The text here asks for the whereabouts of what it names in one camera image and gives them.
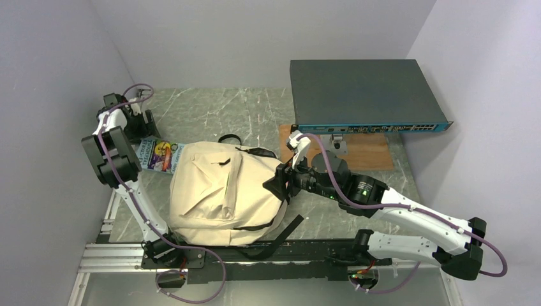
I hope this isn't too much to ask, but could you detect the wooden board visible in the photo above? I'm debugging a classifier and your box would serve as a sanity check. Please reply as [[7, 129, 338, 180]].
[[279, 124, 394, 171]]

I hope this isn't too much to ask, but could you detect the black base frame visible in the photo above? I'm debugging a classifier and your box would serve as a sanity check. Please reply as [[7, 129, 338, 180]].
[[140, 238, 392, 284]]

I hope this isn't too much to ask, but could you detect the beige canvas backpack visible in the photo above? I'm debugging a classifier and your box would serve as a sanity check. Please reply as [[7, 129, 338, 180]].
[[168, 142, 288, 247]]

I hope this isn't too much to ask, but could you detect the light blue book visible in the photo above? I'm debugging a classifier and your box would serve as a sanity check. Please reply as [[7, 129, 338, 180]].
[[135, 137, 185, 174]]

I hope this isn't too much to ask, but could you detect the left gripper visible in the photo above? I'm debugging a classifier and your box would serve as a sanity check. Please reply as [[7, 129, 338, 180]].
[[124, 110, 161, 145]]

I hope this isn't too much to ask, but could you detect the metal switch stand bracket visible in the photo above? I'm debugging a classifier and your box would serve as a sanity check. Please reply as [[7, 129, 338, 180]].
[[320, 134, 348, 156]]

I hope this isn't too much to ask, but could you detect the aluminium rail frame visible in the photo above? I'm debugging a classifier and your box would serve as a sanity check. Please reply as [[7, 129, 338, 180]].
[[68, 193, 165, 305]]

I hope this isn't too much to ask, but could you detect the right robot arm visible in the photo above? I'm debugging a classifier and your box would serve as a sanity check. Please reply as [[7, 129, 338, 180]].
[[262, 153, 486, 281]]

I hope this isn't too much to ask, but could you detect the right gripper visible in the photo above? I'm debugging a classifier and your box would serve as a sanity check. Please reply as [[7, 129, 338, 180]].
[[263, 150, 341, 201]]

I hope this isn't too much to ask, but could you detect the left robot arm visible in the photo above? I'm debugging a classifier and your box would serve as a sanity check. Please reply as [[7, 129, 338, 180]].
[[81, 93, 184, 268]]

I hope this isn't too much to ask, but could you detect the dark network switch box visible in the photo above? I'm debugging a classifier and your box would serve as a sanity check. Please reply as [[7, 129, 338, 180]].
[[289, 59, 453, 135]]

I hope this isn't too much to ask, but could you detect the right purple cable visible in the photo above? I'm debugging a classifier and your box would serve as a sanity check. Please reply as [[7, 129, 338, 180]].
[[295, 133, 508, 296]]

